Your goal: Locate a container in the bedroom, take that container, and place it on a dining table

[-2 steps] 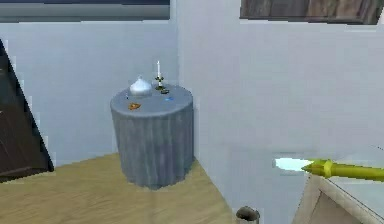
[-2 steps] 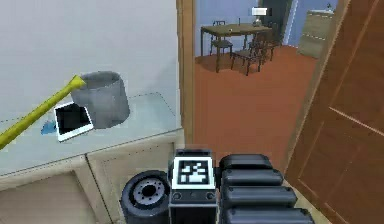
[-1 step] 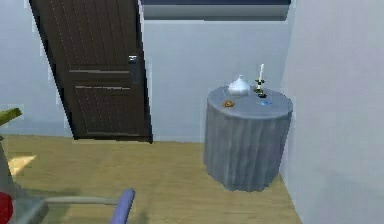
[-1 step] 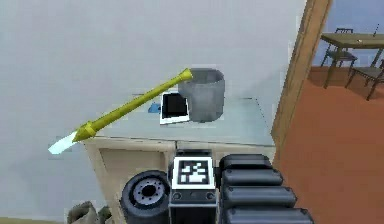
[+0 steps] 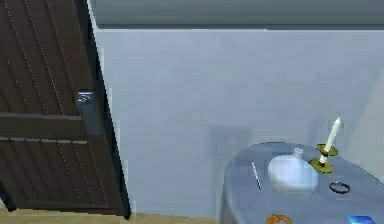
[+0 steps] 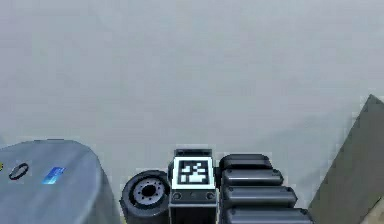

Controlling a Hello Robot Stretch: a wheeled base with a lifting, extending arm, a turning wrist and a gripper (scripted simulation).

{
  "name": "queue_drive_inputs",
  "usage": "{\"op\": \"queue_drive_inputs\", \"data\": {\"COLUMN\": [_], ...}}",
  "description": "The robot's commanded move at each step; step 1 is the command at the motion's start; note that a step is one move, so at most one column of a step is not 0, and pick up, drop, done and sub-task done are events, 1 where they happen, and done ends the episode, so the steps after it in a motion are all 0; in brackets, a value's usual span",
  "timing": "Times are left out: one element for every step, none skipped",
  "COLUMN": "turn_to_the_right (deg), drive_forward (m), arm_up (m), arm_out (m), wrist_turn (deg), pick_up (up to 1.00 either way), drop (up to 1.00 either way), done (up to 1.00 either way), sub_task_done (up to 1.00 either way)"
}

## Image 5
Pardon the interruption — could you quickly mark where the thin grey pen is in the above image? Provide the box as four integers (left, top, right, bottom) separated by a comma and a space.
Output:
250, 161, 263, 191

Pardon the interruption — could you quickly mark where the olive green candle holder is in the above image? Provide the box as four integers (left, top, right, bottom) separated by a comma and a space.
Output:
308, 143, 339, 174

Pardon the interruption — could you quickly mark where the round grey-blue table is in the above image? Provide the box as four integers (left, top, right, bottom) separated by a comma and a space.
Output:
218, 141, 384, 224

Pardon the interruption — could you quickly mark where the white candle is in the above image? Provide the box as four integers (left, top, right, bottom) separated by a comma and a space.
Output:
319, 116, 342, 164

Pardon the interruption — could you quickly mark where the dark brown room door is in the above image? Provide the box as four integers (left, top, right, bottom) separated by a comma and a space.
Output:
0, 0, 132, 220

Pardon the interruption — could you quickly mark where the blue flat object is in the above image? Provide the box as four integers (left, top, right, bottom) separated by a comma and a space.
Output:
346, 215, 378, 224

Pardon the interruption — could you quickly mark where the grey metal door handle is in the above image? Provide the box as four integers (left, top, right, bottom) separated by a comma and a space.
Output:
74, 89, 105, 136

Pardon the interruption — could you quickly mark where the orange ring-shaped object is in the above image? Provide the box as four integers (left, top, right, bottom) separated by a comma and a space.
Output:
265, 213, 293, 224

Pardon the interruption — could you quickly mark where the dark ring bracelet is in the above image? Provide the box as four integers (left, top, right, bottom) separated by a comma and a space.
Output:
328, 181, 351, 195

